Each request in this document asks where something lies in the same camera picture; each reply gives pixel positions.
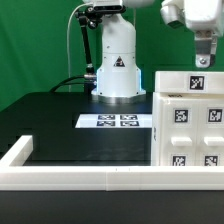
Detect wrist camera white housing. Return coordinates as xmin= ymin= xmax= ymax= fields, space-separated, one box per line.
xmin=160 ymin=0 xmax=185 ymax=29

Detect white flat top panel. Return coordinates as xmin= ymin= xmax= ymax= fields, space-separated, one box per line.
xmin=75 ymin=114 xmax=152 ymax=128

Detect white cabinet door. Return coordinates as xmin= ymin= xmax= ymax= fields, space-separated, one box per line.
xmin=199 ymin=98 xmax=224 ymax=166
xmin=161 ymin=98 xmax=198 ymax=166

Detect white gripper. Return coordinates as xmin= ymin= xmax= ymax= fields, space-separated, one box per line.
xmin=184 ymin=0 xmax=224 ymax=68

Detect black cable bundle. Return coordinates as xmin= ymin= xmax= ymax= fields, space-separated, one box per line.
xmin=49 ymin=75 xmax=98 ymax=94

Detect white cabinet body box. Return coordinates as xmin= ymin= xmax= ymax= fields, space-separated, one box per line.
xmin=151 ymin=93 xmax=224 ymax=166

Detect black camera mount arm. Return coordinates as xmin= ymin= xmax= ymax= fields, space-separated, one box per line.
xmin=75 ymin=5 xmax=126 ymax=94

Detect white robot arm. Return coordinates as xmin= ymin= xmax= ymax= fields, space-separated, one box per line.
xmin=82 ymin=0 xmax=224 ymax=103

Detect small white block with tag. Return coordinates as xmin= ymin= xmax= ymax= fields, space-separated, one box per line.
xmin=155 ymin=71 xmax=224 ymax=94

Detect white U-shaped boundary frame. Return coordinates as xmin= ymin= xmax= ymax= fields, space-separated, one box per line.
xmin=0 ymin=135 xmax=224 ymax=191

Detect white cable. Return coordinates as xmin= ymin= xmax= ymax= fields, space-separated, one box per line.
xmin=66 ymin=3 xmax=88 ymax=94

